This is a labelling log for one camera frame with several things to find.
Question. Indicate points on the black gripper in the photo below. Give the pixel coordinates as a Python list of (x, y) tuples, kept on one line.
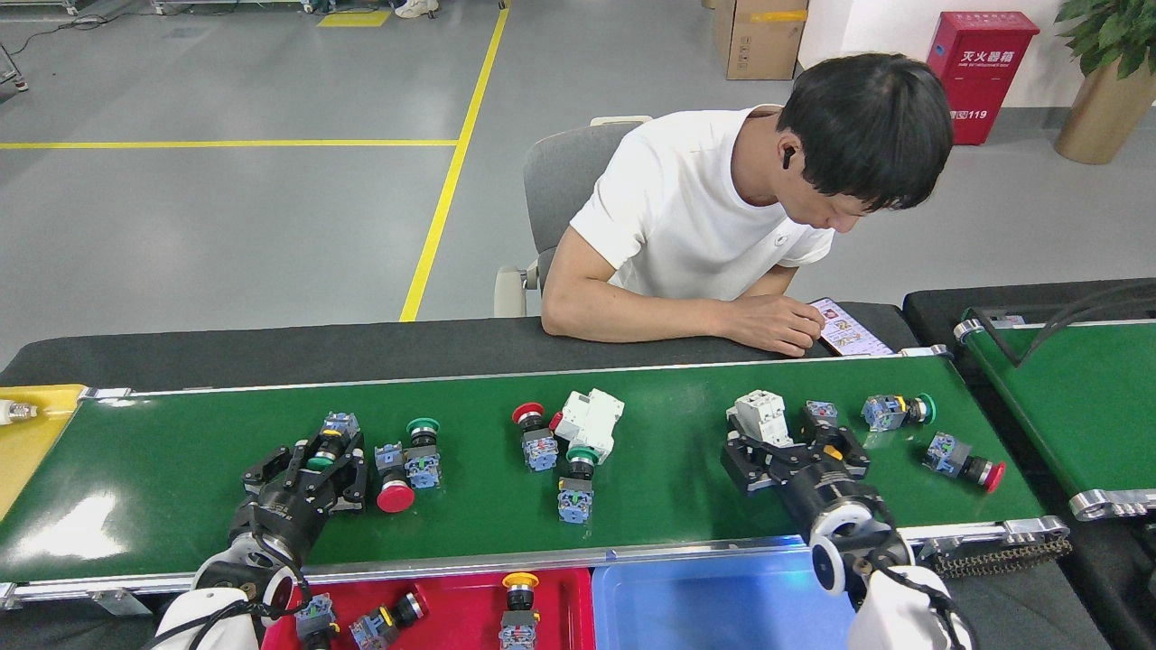
[(284, 519), (831, 501)]

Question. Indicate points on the yellow mushroom button switch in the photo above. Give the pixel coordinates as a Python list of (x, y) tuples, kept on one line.
[(520, 580), (820, 412)]

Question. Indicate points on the green mushroom button switch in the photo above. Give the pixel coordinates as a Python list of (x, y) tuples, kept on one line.
[(341, 422), (422, 469), (575, 501), (880, 413)]

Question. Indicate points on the red mushroom button switch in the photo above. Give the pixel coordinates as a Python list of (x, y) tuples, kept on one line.
[(540, 450), (944, 453), (395, 496), (313, 616), (397, 616)]

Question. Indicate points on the person's right forearm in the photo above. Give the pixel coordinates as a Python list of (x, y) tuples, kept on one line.
[(632, 320)]

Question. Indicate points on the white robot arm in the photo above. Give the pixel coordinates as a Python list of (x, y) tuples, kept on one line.
[(894, 614), (203, 623)]

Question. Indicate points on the person's left forearm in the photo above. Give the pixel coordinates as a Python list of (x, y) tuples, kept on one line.
[(768, 284)]

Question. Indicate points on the long green conveyor belt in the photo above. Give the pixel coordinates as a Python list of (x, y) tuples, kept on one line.
[(677, 487)]

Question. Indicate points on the yellow plastic tray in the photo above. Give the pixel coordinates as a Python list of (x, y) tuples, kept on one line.
[(32, 451)]

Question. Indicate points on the green feeder conveyor belt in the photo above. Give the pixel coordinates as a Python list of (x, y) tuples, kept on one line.
[(1084, 424)]

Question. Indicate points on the person's right hand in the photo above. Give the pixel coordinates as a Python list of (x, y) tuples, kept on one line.
[(772, 320)]

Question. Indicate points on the white circuit breaker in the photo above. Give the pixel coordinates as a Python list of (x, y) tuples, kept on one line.
[(591, 420), (759, 411)]

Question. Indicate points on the smartphone with lit screen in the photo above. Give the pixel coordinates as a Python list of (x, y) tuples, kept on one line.
[(853, 334)]

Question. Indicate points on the blue plastic bin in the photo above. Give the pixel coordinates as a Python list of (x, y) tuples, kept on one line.
[(704, 605)]

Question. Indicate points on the red plastic bin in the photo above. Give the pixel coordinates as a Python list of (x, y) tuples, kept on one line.
[(461, 614)]

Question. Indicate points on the person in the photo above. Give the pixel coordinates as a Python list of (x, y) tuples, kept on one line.
[(677, 217)]

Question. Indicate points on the white bulb silver base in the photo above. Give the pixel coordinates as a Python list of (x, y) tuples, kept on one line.
[(16, 413)]

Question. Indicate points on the grey office chair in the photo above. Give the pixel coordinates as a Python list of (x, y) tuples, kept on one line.
[(569, 181)]

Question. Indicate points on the brown cardboard box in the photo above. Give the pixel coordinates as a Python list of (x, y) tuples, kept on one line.
[(759, 41)]

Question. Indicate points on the red fire extinguisher box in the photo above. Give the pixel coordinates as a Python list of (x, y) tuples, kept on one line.
[(989, 72)]

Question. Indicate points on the gold plant pot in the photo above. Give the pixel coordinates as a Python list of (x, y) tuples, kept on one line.
[(1102, 117)]

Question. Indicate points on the white shoe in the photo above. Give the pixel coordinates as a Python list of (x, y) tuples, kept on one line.
[(415, 7)]

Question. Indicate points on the green potted plant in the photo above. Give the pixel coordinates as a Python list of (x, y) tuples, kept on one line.
[(1111, 27)]

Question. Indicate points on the metal trolley frame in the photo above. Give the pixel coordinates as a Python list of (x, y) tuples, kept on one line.
[(9, 74)]

